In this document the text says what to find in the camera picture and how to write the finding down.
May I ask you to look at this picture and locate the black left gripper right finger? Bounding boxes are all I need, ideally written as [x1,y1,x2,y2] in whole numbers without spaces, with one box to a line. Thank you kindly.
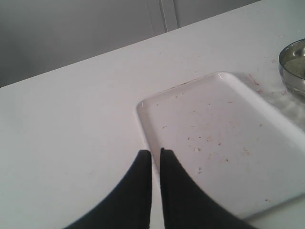
[160,148,254,229]

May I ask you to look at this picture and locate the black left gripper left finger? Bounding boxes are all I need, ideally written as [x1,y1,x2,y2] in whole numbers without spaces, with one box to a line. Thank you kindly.
[66,150,152,229]

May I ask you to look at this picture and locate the white rectangular plastic tray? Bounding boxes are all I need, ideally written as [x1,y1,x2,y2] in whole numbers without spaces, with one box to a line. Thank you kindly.
[136,72,305,219]

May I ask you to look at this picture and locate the steel bowl of rice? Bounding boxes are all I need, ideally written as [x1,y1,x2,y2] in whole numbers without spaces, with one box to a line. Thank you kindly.
[278,39,305,98]

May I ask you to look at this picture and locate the white cabinet behind table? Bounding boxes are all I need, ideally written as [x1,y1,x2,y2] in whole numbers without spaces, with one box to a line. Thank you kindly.
[0,0,250,86]

